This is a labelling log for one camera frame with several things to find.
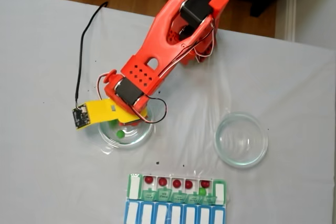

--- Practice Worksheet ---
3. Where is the clear glass dish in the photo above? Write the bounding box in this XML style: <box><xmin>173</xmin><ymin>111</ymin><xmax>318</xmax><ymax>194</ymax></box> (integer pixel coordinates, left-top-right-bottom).
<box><xmin>214</xmin><ymin>111</ymin><xmax>269</xmax><ymax>168</ymax></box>
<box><xmin>97</xmin><ymin>103</ymin><xmax>154</xmax><ymax>148</ymax></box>

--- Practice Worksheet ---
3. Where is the camera board in yellow mount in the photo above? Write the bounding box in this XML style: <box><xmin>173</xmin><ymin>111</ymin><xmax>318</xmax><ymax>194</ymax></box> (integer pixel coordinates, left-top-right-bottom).
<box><xmin>72</xmin><ymin>102</ymin><xmax>92</xmax><ymax>132</ymax></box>

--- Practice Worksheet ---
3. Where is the black camera cable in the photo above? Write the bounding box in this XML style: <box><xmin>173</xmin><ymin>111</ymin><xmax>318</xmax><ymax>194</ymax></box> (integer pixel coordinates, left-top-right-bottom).
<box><xmin>75</xmin><ymin>1</ymin><xmax>109</xmax><ymax>111</ymax></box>

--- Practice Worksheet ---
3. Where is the green blue weekly pill organizer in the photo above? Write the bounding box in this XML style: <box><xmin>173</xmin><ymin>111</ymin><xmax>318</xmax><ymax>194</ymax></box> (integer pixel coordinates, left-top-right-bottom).
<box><xmin>123</xmin><ymin>172</ymin><xmax>230</xmax><ymax>224</ymax></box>

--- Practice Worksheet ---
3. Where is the black red servo wire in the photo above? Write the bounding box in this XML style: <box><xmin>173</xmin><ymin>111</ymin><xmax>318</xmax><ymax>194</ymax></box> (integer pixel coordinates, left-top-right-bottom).
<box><xmin>143</xmin><ymin>98</ymin><xmax>169</xmax><ymax>124</ymax></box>

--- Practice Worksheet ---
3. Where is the white door trim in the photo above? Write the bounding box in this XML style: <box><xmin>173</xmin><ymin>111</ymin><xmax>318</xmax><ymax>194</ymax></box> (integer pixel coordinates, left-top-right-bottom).
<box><xmin>285</xmin><ymin>0</ymin><xmax>297</xmax><ymax>42</ymax></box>

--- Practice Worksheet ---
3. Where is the white servo wire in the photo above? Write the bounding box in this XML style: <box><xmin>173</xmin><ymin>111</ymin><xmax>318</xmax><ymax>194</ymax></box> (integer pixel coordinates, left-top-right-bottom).
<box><xmin>97</xmin><ymin>72</ymin><xmax>112</xmax><ymax>101</ymax></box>

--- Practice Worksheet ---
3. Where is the white tablecloth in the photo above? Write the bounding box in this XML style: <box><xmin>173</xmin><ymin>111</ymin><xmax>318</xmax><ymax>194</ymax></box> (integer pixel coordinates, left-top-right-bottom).
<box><xmin>0</xmin><ymin>0</ymin><xmax>336</xmax><ymax>224</ymax></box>

